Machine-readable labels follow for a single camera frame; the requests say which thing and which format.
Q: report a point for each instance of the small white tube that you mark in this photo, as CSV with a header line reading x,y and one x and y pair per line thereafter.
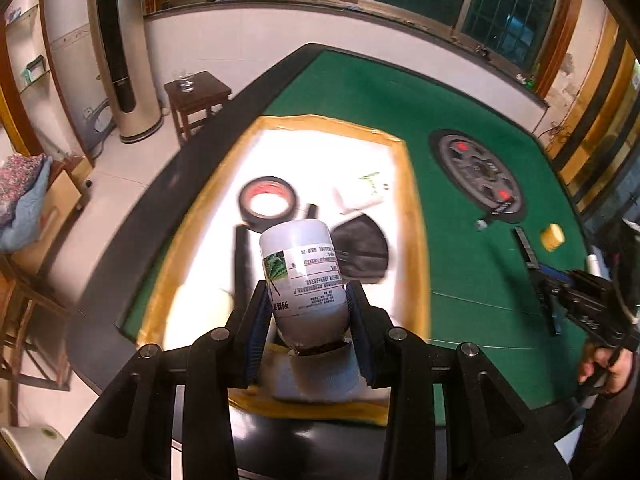
x,y
593,265

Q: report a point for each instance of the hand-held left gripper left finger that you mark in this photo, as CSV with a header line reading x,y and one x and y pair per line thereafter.
x,y
255,330

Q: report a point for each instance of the black marker pale green cap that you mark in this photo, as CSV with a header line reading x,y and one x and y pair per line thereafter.
x,y
310,211

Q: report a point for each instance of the person's right hand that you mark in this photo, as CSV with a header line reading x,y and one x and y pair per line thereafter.
x,y
615,375

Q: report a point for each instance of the black tape roll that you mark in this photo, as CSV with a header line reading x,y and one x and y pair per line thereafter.
x,y
270,224

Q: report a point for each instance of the person's right forearm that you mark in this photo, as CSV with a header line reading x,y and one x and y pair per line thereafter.
x,y
610,435

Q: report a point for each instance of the round grey control panel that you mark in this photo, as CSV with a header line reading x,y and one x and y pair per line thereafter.
x,y
475,170

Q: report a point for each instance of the dark wooden stool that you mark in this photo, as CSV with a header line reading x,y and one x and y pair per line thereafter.
x,y
200,92

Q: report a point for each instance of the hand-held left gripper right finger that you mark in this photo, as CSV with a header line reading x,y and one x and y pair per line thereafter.
x,y
362,335

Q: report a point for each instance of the black fan-shaped plastic part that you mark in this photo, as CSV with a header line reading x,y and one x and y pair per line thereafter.
x,y
362,250

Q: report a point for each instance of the wooden chair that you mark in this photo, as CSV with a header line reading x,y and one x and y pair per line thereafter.
x,y
65,180

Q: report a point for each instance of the white tower air conditioner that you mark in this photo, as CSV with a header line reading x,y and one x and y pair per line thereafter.
x,y
145,105

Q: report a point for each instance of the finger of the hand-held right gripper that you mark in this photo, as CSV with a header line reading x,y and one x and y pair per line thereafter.
x,y
575,279
575,307

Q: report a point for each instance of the green bottle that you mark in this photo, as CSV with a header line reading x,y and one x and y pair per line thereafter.
x,y
532,80

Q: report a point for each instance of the wooden display shelf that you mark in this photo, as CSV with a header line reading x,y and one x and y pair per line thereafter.
x,y
30,67

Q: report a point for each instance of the floral cloth pile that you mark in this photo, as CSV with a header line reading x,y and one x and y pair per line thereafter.
x,y
25,195

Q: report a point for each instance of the yellow taped storage box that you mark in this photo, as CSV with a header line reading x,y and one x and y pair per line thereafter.
x,y
300,160

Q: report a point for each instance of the white bottle with paper sleeve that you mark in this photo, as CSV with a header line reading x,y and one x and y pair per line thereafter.
x,y
305,280

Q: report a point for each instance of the clear drinking glass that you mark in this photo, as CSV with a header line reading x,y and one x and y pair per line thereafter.
x,y
185,82

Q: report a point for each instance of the wooden glass-door cabinet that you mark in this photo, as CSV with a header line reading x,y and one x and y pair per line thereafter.
x,y
600,135

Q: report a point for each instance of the black marker beige cap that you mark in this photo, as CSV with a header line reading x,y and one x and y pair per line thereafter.
x,y
242,265

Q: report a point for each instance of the small white green-label bottle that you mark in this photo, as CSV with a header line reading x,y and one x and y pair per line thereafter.
x,y
355,195

